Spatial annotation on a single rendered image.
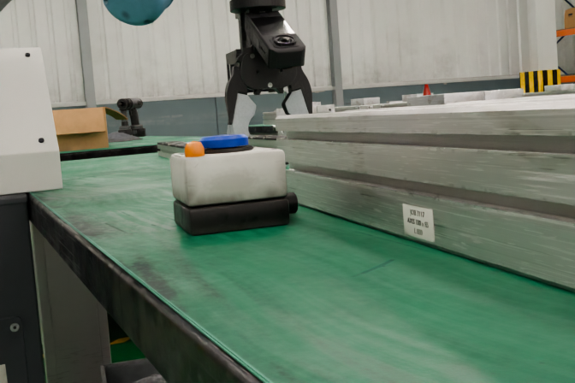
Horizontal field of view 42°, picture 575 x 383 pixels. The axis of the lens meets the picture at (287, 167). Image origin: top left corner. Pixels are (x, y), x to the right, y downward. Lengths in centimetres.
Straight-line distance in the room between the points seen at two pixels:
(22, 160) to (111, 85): 1072
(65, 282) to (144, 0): 119
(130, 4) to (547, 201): 62
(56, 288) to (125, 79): 1004
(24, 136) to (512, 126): 88
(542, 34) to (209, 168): 836
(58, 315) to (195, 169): 142
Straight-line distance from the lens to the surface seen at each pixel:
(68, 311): 197
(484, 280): 38
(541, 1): 891
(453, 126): 43
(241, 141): 60
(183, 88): 1210
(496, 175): 39
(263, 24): 92
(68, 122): 281
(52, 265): 194
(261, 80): 93
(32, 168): 113
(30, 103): 121
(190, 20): 1224
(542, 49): 885
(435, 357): 28
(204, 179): 57
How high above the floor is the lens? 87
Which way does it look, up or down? 4 degrees down
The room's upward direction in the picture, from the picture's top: 4 degrees counter-clockwise
